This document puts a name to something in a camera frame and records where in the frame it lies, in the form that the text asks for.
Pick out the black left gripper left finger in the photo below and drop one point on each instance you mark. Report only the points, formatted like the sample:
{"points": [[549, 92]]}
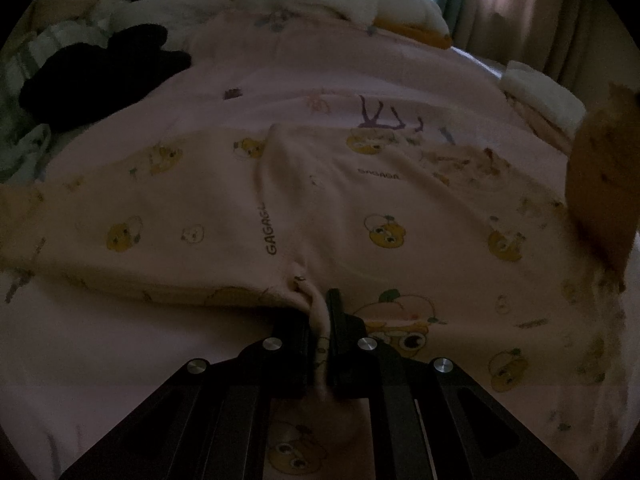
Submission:
{"points": [[203, 422]]}

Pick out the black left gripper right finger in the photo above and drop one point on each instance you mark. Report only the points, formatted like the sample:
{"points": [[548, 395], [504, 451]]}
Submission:
{"points": [[429, 420]]}

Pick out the cream bear print garment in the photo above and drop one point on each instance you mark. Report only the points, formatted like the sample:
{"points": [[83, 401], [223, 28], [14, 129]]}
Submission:
{"points": [[438, 248]]}

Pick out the pink printed bed sheet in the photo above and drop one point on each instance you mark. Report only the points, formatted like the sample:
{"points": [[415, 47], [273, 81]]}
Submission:
{"points": [[74, 361]]}

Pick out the plaid green white garment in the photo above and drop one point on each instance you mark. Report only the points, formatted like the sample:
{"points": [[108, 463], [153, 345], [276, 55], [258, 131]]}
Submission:
{"points": [[24, 139]]}

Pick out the white fluffy pillow right side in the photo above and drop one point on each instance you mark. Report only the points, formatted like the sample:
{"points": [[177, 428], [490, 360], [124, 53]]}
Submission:
{"points": [[553, 102]]}

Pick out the black garment on bed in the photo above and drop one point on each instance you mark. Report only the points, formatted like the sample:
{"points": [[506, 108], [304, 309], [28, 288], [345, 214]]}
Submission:
{"points": [[82, 84]]}

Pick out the white fluffy blanket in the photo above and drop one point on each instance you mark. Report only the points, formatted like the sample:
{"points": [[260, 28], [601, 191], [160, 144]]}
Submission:
{"points": [[181, 18]]}

